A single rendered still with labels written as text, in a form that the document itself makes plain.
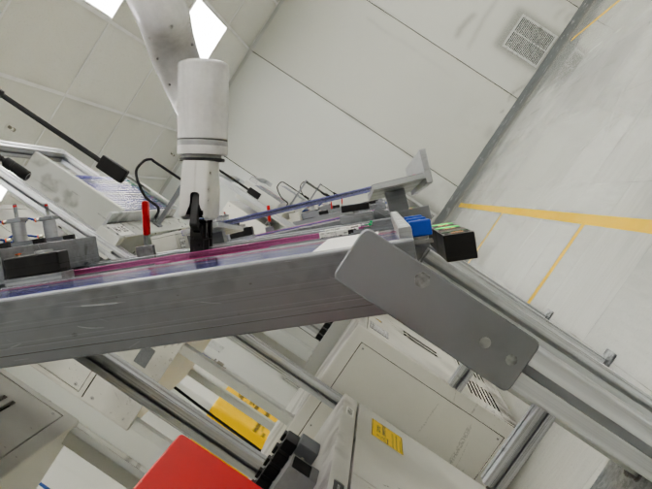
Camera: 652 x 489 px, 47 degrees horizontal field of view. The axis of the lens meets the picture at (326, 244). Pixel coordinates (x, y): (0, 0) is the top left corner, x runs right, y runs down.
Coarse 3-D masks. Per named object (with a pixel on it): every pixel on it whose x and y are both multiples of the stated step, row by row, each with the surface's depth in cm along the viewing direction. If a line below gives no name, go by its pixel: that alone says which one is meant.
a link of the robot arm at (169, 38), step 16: (128, 0) 120; (144, 0) 118; (160, 0) 118; (176, 0) 119; (144, 16) 119; (160, 16) 118; (176, 16) 119; (144, 32) 121; (160, 32) 120; (176, 32) 122; (192, 32) 127; (160, 48) 125; (176, 48) 127; (192, 48) 129; (160, 64) 129; (176, 64) 129; (160, 80) 131; (176, 80) 131; (176, 96) 131; (176, 112) 132
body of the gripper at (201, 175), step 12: (192, 168) 121; (204, 168) 121; (216, 168) 125; (180, 180) 122; (192, 180) 121; (204, 180) 121; (216, 180) 126; (180, 192) 121; (204, 192) 121; (216, 192) 126; (180, 204) 121; (204, 204) 121; (216, 204) 127; (180, 216) 122; (204, 216) 122; (216, 216) 129
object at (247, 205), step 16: (224, 176) 584; (240, 192) 567; (272, 192) 632; (224, 208) 571; (240, 208) 575; (256, 208) 580; (272, 208) 579; (256, 224) 570; (272, 224) 601; (288, 224) 565
